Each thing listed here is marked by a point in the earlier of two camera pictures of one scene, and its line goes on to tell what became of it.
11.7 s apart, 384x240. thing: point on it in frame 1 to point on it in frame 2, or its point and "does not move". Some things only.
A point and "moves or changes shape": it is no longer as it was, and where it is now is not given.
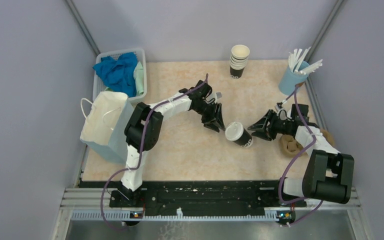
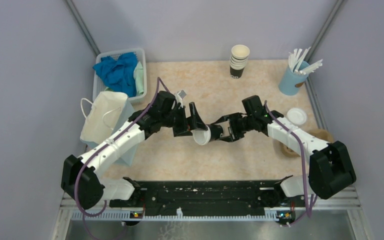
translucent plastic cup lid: [234, 131] moves or changes shape
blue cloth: [119, 74] does not move
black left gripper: [209, 122] to [190, 123]
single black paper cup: [246, 140] to [216, 130]
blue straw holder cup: [290, 79] does not move
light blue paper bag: [104, 128] does not move
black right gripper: [261, 125] to [234, 134]
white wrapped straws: [295, 59] does not move
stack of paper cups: [238, 60] does not move
